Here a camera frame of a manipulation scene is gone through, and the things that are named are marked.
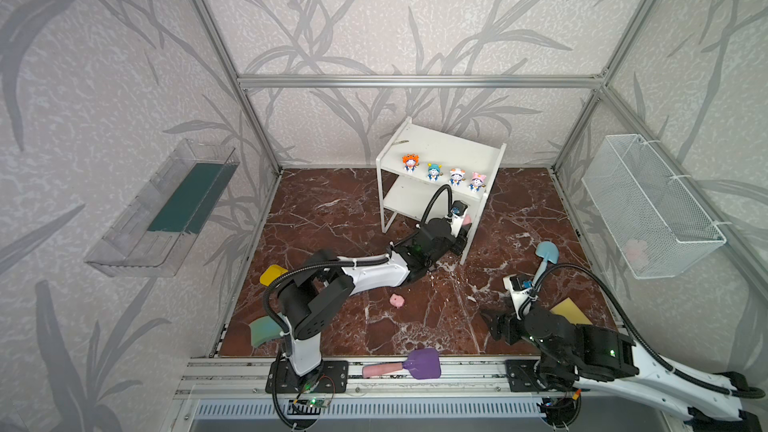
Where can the orange hooded Doraemon figure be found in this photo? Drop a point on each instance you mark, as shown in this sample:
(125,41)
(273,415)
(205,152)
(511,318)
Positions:
(410,162)

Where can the blue green Doraemon figure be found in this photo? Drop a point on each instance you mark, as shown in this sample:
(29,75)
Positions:
(434,172)

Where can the green circuit board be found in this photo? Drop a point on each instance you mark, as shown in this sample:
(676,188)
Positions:
(311,405)

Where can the light blue toy shovel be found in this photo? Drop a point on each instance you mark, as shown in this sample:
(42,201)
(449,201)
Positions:
(548,254)

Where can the pink toy in basket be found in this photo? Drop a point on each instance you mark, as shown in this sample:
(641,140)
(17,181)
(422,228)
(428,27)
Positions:
(636,254)

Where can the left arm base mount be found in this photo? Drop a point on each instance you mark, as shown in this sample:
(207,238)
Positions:
(330,377)

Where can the white wire mesh basket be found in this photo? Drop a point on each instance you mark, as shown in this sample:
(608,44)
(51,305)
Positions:
(640,197)

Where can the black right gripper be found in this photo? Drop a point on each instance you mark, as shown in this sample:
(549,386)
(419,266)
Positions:
(501,324)

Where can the clear plastic wall bin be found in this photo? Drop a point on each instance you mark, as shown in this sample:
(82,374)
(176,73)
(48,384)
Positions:
(154,234)

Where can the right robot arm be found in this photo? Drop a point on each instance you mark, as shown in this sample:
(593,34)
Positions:
(584,357)

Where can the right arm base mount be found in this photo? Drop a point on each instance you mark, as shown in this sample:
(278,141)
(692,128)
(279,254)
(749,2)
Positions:
(542,374)

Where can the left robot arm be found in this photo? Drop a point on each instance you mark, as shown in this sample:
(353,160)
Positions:
(304,301)

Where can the white hooded Doraemon figure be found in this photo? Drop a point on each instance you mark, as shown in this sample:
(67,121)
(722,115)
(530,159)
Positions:
(456,177)

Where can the pink hooded Doraemon figure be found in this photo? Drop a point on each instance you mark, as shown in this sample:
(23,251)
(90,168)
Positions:
(477,182)

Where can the purple toy spatula pink handle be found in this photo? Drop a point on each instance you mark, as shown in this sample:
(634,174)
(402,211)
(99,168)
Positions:
(421,364)

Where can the white two-tier shelf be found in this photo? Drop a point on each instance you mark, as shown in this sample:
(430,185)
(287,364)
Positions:
(408,194)

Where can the yellow sponge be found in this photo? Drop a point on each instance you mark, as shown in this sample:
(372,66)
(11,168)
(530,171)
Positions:
(571,312)

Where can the yellow toy shovel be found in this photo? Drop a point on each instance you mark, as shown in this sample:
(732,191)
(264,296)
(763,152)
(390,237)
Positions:
(272,273)

